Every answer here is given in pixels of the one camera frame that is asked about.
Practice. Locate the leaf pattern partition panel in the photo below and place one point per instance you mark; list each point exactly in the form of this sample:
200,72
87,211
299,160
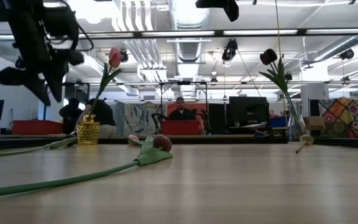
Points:
135,119

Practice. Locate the black office chair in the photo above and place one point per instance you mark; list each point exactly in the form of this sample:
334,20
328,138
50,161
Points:
158,123

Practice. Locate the pink artificial tulip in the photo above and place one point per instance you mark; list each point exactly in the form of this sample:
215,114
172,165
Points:
114,51
115,61
133,140

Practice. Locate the blue plastic bin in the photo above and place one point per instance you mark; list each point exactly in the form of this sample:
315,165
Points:
278,122

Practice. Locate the person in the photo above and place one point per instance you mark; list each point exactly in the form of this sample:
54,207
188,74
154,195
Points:
102,113
181,114
70,116

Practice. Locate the cardboard box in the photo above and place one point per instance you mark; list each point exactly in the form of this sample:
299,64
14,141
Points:
314,123

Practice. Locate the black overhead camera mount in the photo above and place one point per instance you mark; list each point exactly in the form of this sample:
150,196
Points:
225,7

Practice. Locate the red plastic bin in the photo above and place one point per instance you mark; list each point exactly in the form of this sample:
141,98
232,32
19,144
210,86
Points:
36,127
180,127

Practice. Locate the colourful patchwork quilt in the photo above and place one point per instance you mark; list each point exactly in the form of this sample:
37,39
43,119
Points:
346,116

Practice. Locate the black hanging ceiling device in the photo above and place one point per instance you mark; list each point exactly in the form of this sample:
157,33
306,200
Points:
230,49
347,54
123,56

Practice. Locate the yellow glass vase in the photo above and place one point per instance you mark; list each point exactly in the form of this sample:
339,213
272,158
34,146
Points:
88,132

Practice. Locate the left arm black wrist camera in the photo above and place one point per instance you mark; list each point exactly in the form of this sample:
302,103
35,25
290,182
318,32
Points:
61,23

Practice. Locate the dark red artificial tulip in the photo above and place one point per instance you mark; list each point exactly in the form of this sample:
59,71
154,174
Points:
264,59
163,142

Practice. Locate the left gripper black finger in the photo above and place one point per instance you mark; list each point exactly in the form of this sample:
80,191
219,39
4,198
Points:
61,67
20,76

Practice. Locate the clear glass vase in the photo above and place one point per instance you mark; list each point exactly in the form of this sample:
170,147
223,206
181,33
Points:
292,124

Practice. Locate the black partition panel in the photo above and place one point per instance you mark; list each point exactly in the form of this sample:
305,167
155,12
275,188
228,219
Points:
217,119

